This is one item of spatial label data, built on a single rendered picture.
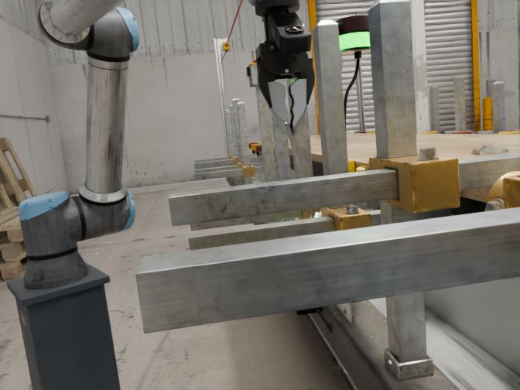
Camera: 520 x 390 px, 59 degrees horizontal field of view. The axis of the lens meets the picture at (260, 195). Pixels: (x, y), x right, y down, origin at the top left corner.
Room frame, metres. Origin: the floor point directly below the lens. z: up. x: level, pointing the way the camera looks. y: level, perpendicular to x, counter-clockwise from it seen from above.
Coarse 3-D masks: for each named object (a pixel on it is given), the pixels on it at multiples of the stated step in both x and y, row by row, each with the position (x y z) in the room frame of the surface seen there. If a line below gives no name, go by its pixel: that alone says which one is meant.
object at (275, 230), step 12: (372, 216) 0.74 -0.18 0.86; (420, 216) 0.75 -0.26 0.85; (432, 216) 0.75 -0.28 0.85; (444, 216) 0.75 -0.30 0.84; (240, 228) 0.73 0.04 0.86; (252, 228) 0.72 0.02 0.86; (264, 228) 0.72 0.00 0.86; (276, 228) 0.72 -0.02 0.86; (288, 228) 0.72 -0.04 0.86; (300, 228) 0.72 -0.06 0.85; (312, 228) 0.72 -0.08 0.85; (324, 228) 0.73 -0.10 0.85; (192, 240) 0.70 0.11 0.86; (204, 240) 0.70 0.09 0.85; (216, 240) 0.71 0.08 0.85; (228, 240) 0.71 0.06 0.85; (240, 240) 0.71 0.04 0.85; (252, 240) 0.71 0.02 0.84; (264, 240) 0.71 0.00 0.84
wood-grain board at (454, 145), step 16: (320, 144) 2.30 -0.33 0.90; (352, 144) 2.03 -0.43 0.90; (368, 144) 1.92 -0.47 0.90; (432, 144) 1.57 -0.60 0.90; (448, 144) 1.50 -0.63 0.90; (464, 144) 1.44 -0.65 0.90; (480, 144) 1.38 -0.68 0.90; (496, 144) 1.33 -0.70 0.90; (512, 144) 1.28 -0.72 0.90; (320, 160) 1.61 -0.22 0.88; (368, 160) 1.23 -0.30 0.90; (464, 192) 0.74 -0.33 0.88; (480, 192) 0.69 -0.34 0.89
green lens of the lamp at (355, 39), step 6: (342, 36) 0.77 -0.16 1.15; (348, 36) 0.77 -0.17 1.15; (354, 36) 0.76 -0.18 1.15; (360, 36) 0.76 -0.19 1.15; (366, 36) 0.77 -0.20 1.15; (342, 42) 0.77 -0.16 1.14; (348, 42) 0.77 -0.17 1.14; (354, 42) 0.76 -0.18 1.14; (360, 42) 0.76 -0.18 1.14; (366, 42) 0.77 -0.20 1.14; (342, 48) 0.77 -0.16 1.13
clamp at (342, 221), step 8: (328, 208) 0.77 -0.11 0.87; (336, 208) 0.77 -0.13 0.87; (344, 208) 0.76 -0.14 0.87; (336, 216) 0.72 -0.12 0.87; (344, 216) 0.70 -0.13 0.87; (352, 216) 0.70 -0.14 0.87; (360, 216) 0.70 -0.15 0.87; (368, 216) 0.70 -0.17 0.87; (336, 224) 0.72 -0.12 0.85; (344, 224) 0.70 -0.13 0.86; (352, 224) 0.70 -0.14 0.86; (360, 224) 0.70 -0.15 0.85; (368, 224) 0.70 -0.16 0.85
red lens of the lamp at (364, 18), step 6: (348, 18) 0.77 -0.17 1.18; (354, 18) 0.76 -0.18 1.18; (360, 18) 0.76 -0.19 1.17; (366, 18) 0.77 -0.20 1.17; (342, 24) 0.77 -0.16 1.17; (348, 24) 0.77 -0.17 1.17; (354, 24) 0.76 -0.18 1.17; (360, 24) 0.76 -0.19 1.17; (366, 24) 0.77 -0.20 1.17; (342, 30) 0.77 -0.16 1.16; (348, 30) 0.77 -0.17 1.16; (354, 30) 0.76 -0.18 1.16
